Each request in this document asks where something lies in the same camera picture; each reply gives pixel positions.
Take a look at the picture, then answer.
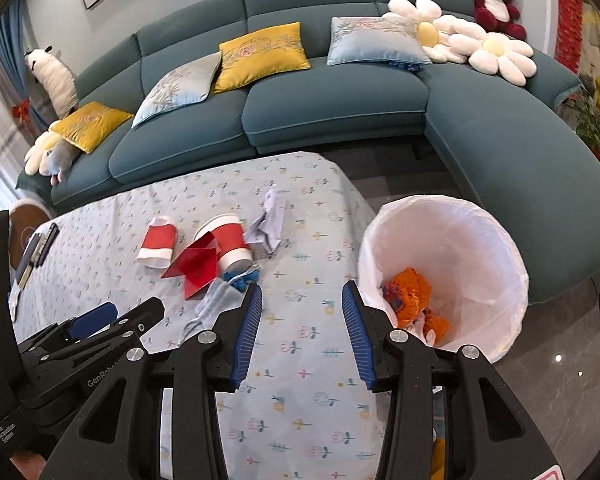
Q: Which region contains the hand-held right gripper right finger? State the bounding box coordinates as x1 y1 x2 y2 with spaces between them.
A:
341 281 556 480

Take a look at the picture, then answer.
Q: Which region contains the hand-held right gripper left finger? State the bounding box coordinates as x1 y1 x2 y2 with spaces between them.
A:
40 284 264 480

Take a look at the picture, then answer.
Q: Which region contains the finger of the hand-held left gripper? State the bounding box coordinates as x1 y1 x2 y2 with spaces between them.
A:
17 302 120 361
45 296 167 377

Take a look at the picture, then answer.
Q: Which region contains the white lined waste bin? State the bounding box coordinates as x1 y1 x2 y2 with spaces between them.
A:
357 195 529 365

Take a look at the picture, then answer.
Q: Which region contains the floral light blue tablecloth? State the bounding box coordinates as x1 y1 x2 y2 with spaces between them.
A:
7 151 398 480

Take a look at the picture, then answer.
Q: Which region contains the small blue wrapper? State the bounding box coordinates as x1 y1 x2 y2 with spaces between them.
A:
223 265 260 293

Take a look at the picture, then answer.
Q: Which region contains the red folded paper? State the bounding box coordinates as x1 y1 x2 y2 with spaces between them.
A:
161 234 220 302

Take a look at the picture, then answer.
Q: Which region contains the flattened red paper cup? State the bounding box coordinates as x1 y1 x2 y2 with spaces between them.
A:
135 216 178 268

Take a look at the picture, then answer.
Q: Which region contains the grey remote control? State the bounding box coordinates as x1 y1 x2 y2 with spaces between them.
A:
17 234 43 288

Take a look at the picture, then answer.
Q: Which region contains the black remote control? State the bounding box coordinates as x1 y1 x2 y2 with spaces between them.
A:
34 222 60 267

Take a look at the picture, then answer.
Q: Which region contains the round wooden stool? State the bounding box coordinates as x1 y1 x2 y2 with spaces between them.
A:
7 199 53 271

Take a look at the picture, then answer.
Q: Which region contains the crumpled grey paper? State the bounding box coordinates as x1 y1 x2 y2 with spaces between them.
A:
243 183 287 253

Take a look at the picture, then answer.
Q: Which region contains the grey plush toy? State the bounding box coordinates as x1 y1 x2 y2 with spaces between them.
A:
45 140 81 187

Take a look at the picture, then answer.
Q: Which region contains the white daisy pillow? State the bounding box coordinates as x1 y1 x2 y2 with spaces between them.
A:
24 120 63 177
447 32 536 86
387 0 486 63

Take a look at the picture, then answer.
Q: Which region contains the yellow embroidered cushion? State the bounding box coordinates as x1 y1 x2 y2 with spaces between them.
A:
212 21 312 93
49 101 135 155

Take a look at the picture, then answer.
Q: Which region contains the light blue embroidered cushion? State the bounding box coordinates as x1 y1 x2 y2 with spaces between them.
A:
326 16 433 67
131 52 223 128

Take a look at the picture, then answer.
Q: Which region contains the teal corner sofa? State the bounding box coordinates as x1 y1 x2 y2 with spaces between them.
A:
15 0 600 306

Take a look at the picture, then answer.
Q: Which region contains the long white plush toy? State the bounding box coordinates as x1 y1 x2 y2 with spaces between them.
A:
24 46 78 118

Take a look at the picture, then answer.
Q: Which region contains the blue curtain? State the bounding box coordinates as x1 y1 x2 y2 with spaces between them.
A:
0 0 48 138

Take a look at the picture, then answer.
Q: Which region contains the potted green plant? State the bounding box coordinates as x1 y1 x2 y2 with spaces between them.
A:
572 90 600 176

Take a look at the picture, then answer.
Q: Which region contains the red plush bear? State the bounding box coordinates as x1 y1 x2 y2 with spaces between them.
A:
462 0 528 41

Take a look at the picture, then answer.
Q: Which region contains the red patterned wall hanging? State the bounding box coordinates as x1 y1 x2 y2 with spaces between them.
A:
555 0 588 61

